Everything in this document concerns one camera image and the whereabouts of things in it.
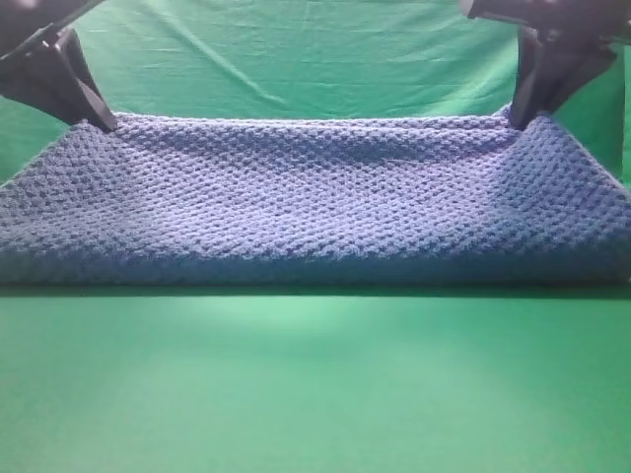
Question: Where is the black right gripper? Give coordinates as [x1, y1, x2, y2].
[457, 0, 630, 130]

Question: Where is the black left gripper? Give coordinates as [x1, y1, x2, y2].
[1, 0, 117, 131]

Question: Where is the blue waffle-weave towel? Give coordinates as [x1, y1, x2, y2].
[1, 109, 630, 285]

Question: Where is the green backdrop cloth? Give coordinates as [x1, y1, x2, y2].
[1, 1, 630, 196]

